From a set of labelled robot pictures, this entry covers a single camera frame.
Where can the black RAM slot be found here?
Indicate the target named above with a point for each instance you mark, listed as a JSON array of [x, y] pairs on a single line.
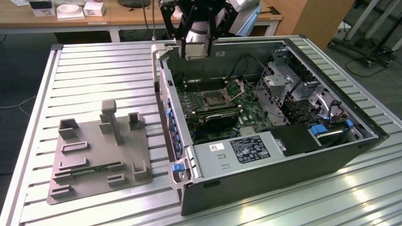
[[208, 85], [207, 80]]

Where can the white round box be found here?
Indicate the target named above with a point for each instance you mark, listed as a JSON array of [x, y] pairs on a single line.
[[69, 11]]

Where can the silver chipset heat sink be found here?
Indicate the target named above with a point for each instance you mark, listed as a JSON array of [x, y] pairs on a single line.
[[249, 131]]

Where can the black plastic shroud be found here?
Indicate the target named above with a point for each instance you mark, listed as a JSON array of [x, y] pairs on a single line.
[[291, 139]]

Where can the white labelled box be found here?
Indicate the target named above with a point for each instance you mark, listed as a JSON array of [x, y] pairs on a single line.
[[93, 8]]

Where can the metal equipment stand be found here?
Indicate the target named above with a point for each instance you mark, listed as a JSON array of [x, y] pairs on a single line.
[[377, 21]]

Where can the black power supply label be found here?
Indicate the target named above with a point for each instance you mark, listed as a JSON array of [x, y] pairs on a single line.
[[251, 149]]

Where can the small white sticker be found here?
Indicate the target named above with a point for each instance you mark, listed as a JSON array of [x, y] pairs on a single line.
[[216, 147]]

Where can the green RAM stick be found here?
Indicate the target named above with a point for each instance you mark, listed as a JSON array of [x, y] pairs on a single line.
[[89, 170]]

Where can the metal disk bay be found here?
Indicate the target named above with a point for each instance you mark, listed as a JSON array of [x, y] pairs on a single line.
[[276, 82]]

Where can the grey parts rack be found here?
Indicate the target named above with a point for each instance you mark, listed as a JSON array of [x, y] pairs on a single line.
[[102, 153]]

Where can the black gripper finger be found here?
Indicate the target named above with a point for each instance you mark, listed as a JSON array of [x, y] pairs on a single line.
[[181, 40], [211, 37]]

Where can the silver power supply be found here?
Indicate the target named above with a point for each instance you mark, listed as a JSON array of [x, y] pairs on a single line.
[[216, 162]]

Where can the black monitor base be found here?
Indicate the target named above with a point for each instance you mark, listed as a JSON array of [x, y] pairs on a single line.
[[133, 2]]

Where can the blue card retainer clip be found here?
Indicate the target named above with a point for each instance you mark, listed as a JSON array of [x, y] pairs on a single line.
[[168, 112]]

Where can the wooden desk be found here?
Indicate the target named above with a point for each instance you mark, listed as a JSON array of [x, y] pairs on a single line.
[[125, 20]]

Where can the black graphics card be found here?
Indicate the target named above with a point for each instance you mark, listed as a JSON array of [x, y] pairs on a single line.
[[219, 120]]

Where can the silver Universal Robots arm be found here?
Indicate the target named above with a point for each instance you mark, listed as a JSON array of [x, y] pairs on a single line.
[[197, 33]]

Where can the blue case latch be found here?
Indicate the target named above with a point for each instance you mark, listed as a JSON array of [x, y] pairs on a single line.
[[176, 168]]

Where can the white box black top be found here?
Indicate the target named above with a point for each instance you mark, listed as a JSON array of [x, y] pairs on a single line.
[[41, 11]]

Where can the CPU socket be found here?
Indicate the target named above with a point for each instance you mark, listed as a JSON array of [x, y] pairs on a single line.
[[216, 100]]

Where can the green motherboard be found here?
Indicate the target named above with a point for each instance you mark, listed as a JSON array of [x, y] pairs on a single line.
[[251, 117]]

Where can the small blue clip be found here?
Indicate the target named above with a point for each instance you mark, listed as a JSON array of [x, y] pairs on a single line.
[[348, 123]]

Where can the wooden cabinet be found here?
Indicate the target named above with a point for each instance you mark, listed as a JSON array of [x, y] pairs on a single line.
[[323, 21]]

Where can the CPU with silver top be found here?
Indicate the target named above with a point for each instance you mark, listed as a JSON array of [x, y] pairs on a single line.
[[196, 51]]

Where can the black open PC case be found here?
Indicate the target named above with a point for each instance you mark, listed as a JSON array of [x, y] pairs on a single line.
[[267, 188]]

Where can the flat brown cardboard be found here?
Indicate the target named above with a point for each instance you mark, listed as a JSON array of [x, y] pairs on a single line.
[[267, 5]]

